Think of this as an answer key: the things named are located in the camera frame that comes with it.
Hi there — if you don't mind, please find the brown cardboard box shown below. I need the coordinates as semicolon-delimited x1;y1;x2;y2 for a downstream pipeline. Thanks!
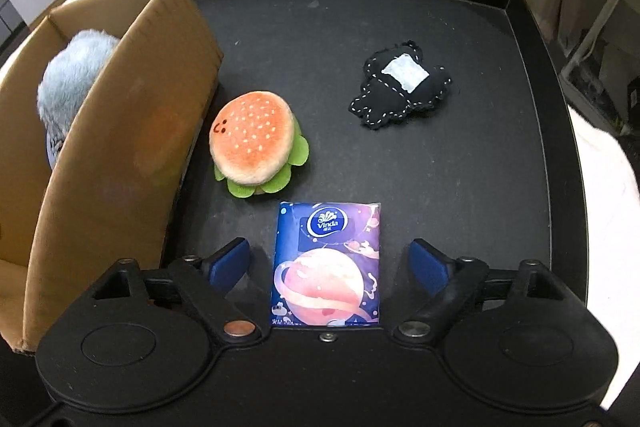
0;0;224;355

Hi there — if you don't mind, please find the black tray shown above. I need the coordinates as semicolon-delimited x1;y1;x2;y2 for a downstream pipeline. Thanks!
160;0;590;333

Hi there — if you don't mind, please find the white metal rack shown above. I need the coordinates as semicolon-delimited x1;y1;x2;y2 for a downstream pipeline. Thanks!
557;0;640;138

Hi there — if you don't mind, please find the purple tissue packet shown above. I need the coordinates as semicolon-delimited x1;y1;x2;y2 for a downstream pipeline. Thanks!
270;201;383;328

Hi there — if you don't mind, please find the hamburger plush toy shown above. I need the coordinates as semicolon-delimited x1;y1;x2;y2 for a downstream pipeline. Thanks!
209;91;309;198

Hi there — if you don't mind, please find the grey-blue plush toy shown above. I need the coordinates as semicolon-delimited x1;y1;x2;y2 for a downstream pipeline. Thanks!
37;29;121;170

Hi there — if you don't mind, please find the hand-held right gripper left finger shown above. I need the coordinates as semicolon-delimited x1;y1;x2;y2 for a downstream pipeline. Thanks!
75;237;263;348

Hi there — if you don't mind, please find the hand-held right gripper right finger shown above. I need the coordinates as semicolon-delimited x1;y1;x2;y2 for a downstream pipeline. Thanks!
392;238;571;345

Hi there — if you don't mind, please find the black stitched plush toy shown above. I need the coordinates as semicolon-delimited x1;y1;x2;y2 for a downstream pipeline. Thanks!
348;40;453;130

